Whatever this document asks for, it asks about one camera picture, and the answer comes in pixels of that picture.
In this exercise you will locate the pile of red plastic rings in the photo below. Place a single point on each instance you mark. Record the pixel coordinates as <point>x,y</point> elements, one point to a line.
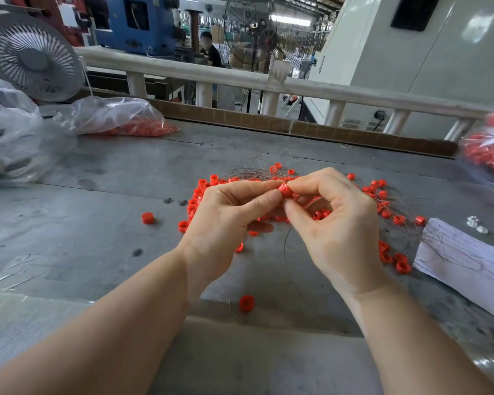
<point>383,209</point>

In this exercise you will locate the small clear plastic piece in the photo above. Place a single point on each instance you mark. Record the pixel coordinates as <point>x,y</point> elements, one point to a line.
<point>482,229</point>
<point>472,221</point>

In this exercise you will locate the white paper sheet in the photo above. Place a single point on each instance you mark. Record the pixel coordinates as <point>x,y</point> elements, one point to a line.
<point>471,270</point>

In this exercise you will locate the person's right hand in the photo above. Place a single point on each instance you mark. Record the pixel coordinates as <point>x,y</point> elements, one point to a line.
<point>342,234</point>

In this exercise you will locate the red industrial machine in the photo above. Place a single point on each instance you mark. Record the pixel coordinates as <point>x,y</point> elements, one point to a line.
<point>34,8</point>

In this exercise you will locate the clear bag with red pieces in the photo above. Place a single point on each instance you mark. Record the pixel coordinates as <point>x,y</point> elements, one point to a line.
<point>117,116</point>

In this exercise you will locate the crumpled clear plastic bag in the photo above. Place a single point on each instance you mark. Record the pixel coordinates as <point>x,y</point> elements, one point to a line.
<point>10,140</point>

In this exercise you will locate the blue industrial machine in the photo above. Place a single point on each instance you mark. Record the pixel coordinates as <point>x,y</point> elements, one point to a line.
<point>155,27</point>

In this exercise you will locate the person's right forearm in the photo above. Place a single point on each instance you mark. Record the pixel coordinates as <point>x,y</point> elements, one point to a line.
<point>420,345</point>

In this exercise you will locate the person's left forearm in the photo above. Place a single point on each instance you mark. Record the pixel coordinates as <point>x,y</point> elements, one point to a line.
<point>86,343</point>

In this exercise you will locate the black pedestal fan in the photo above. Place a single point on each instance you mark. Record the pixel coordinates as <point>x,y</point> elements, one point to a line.
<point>268,41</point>

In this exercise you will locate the person's left hand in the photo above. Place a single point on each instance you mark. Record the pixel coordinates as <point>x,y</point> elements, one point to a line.
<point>221,230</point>

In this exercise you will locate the white desk fan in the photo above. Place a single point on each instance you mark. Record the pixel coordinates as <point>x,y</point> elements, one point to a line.
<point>34,57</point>

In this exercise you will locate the white metal railing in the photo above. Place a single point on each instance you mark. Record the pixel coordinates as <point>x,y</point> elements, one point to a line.
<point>212,72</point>

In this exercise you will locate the large grey machine cabinet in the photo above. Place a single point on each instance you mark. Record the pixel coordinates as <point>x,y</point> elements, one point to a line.
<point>465,53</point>

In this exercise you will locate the brown wooden board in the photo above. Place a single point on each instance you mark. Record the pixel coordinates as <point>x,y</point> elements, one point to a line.
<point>251,119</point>

